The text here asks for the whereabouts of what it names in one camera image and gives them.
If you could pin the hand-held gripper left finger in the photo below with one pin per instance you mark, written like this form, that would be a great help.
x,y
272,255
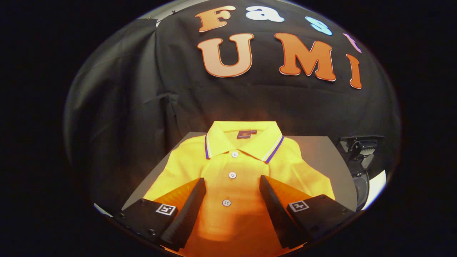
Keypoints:
x,y
187,217

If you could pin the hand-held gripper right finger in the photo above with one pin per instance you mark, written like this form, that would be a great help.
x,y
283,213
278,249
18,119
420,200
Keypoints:
x,y
276,217

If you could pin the yellow polo shirt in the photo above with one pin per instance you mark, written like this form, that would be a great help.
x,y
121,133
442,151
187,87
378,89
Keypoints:
x,y
232,192

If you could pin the grey side table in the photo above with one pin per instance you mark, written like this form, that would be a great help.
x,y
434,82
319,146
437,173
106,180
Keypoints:
x,y
321,157

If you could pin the white board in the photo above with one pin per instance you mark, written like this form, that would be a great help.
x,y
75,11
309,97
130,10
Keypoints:
x,y
375,187

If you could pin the black backdrop cloth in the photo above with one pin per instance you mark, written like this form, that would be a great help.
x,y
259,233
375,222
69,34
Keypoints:
x,y
150,78

